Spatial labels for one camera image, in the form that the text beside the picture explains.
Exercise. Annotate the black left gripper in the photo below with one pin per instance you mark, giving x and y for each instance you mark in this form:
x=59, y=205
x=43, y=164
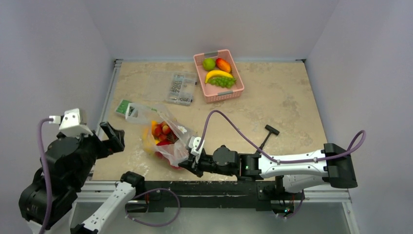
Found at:
x=115, y=139

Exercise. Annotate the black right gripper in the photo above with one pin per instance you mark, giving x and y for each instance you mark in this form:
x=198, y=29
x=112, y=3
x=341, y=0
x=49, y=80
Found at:
x=195, y=164

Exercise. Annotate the clear plastic bag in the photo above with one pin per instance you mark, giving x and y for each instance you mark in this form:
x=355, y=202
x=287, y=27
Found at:
x=159, y=122

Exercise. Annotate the red fake apple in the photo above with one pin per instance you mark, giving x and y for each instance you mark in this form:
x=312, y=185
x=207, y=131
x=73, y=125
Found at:
x=164, y=142

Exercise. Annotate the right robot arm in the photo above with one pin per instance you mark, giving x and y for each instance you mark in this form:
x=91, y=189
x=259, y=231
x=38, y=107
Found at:
x=330, y=165

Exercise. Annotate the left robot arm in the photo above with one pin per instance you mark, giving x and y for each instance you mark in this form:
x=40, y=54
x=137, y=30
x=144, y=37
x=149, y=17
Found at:
x=65, y=166

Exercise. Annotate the yellow fake lemon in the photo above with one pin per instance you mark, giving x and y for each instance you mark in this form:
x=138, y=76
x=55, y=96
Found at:
x=149, y=144

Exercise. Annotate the green fake grapes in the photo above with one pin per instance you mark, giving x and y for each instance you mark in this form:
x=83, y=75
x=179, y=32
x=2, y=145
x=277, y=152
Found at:
x=223, y=82

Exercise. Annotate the yellow fake banana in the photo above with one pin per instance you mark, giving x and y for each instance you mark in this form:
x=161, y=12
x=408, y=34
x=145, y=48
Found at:
x=217, y=73

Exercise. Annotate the red orange fake mango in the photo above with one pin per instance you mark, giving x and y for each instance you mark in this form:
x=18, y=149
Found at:
x=223, y=65

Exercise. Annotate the green fake lime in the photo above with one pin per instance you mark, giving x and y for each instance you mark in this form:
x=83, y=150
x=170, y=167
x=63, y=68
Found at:
x=208, y=64

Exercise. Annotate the green label small box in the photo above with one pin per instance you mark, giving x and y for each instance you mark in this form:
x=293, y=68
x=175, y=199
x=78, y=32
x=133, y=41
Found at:
x=122, y=108

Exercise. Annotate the pink plastic basket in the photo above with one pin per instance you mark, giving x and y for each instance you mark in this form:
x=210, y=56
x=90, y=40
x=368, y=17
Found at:
x=214, y=93

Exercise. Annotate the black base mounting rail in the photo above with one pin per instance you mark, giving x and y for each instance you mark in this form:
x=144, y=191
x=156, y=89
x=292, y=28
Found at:
x=256, y=195

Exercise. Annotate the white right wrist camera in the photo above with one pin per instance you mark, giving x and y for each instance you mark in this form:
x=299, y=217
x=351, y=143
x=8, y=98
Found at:
x=195, y=145

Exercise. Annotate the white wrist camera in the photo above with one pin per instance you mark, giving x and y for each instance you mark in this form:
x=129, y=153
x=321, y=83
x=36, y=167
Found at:
x=72, y=123
x=195, y=145

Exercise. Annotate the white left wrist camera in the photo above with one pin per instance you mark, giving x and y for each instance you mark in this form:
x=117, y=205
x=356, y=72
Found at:
x=72, y=123

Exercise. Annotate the black T-handle tool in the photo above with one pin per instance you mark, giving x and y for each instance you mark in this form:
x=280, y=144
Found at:
x=271, y=131

